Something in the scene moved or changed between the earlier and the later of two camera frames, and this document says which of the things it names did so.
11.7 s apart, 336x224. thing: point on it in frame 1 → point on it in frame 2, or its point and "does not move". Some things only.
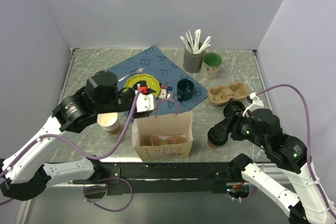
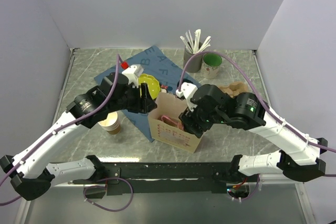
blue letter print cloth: x=178 y=94 does not move
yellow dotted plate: x=152 y=83 does not move
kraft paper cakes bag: x=163 y=137 → x=165 y=125
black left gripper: x=140 y=83 does not move
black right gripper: x=231 y=124 → x=188 y=117
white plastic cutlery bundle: x=193 y=45 does not move
